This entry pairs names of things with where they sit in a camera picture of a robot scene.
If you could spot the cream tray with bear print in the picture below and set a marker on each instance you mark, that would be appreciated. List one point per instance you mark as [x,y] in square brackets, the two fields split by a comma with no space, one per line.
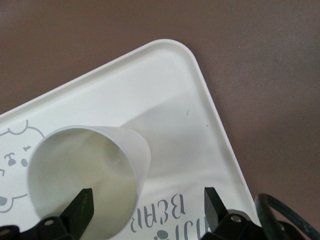
[175,100]

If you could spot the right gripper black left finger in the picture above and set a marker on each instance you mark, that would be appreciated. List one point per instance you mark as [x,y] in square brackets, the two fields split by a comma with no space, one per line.
[80,212]

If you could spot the white plastic cup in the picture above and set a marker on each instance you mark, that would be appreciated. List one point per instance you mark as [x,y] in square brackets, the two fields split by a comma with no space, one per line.
[82,170]

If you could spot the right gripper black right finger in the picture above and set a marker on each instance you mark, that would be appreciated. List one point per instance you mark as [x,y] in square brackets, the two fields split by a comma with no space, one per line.
[215,212]

